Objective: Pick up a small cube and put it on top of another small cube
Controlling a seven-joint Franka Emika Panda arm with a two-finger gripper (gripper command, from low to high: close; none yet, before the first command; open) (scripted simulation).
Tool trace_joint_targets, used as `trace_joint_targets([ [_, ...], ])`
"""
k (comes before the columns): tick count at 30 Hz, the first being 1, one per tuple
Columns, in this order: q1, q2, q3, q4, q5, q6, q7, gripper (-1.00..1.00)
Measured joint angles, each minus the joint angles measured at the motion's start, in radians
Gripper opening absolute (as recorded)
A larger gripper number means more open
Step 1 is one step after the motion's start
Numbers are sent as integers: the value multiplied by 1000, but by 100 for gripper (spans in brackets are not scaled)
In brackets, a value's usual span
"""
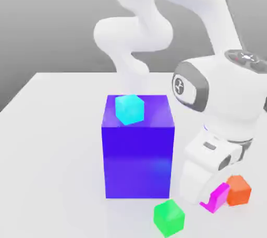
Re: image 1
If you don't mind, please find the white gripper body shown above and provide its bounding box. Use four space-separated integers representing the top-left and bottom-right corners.
179 158 228 206

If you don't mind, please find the small magenta cube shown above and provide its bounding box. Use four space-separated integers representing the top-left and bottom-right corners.
199 182 230 214

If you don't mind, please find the small green cube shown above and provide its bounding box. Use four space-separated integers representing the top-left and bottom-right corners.
153 198 186 238

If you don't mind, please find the small orange cube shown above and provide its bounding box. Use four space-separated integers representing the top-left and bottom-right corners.
226 174 252 207

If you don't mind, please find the small cyan cube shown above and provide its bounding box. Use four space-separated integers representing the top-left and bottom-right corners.
115 94 145 127

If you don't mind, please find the large blue box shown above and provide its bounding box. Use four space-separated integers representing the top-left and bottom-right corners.
101 94 175 199

